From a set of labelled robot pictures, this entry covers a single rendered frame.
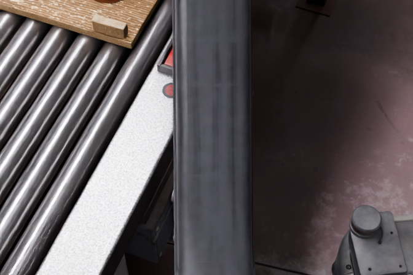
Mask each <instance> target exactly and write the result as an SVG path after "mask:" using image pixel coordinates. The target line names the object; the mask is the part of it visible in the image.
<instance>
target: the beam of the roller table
mask: <svg viewBox="0 0 413 275"><path fill-rule="evenodd" d="M171 39H172V34H171V36H170V38H169V40H168V41H167V43H166V44H165V46H164V48H163V50H162V52H161V54H160V55H159V57H158V59H157V61H156V62H155V64H154V66H153V68H152V69H151V71H150V73H149V75H148V76H147V78H146V80H145V82H144V83H143V86H142V87H141V89H140V91H139V92H138V94H137V96H136V98H135V100H134V101H133V103H132V105H131V106H130V108H129V110H128V112H127V114H126V115H125V117H124V119H123V120H122V123H121V124H120V126H119V128H118V129H117V131H116V133H115V135H114V137H113V138H112V140H111V142H110V143H109V145H108V147H107V149H106V151H105V152H104V154H103V156H102V157H101V160H100V161H99V163H98V165H97V166H96V168H95V170H94V172H93V174H92V175H91V177H90V179H89V180H88V182H87V184H86V186H85V188H84V189H83V191H82V193H81V195H80V197H79V198H78V200H77V202H76V204H75V205H74V207H73V209H72V211H71V212H70V214H69V216H68V218H67V219H66V222H65V223H64V225H63V226H62V228H61V230H60V232H59V234H58V236H57V237H56V239H55V240H54V242H53V244H52V246H51V248H50V250H49V251H48V253H47V255H46V256H45V259H44V260H43V262H42V264H41V265H40V267H39V269H38V271H37V273H36V274H35V275H114V273H115V272H116V269H117V267H118V265H119V263H120V261H121V259H122V257H123V256H124V253H125V251H126V250H127V247H128V245H129V243H130V241H131V240H132V237H133V235H134V234H135V231H136V229H137V228H138V225H139V224H140V221H141V219H142V218H143V215H144V213H145V212H146V209H147V208H148V206H149V203H150V202H151V199H152V197H153V196H154V193H155V191H156V190H157V187H158V186H159V184H160V182H161V180H162V178H163V176H164V174H165V172H166V170H167V168H168V166H169V164H170V162H171V160H172V158H173V98H167V97H166V96H164V95H163V93H162V88H163V86H164V85H166V84H167V83H170V82H173V76H171V75H168V74H165V73H162V72H159V71H157V63H158V62H159V60H160V58H161V57H162V55H163V53H164V51H165V49H166V48H167V46H168V44H169V43H170V41H171Z"/></svg>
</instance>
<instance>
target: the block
mask: <svg viewBox="0 0 413 275"><path fill-rule="evenodd" d="M92 26H93V30H95V31H98V32H101V33H106V34H108V35H110V36H114V37H119V38H122V39H125V38H126V36H127V34H128V26H127V23H124V22H121V21H117V20H113V19H110V18H105V17H102V16H100V15H97V14H95V15H94V17H93V18H92Z"/></svg>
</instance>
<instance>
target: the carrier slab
mask: <svg viewBox="0 0 413 275"><path fill-rule="evenodd" d="M159 2H160V0H120V1H117V2H113V3H102V2H98V1H96V0H0V9H2V10H5V11H8V12H12V13H14V14H18V15H22V16H24V17H28V18H32V19H34V20H38V21H41V22H44V23H48V24H50V25H54V26H58V27H61V28H64V29H68V30H70V31H74V32H77V33H81V34H84V35H86V36H90V37H94V38H97V39H100V40H103V41H106V42H110V43H113V44H117V45H120V46H123V47H126V48H130V49H132V48H133V46H134V44H135V43H136V41H137V40H138V38H139V36H140V34H141V33H142V31H143V29H144V27H145V26H146V24H147V23H148V21H149V19H150V17H151V16H152V14H153V13H154V11H155V9H156V7H157V6H158V4H159ZM95 14H97V15H100V16H102V17H105V18H110V19H113V20H117V21H121V22H124V23H127V26H128V34H127V36H126V38H125V39H122V38H119V37H114V36H110V35H108V34H106V33H101V32H98V31H95V30H93V26H92V18H93V17H94V15H95Z"/></svg>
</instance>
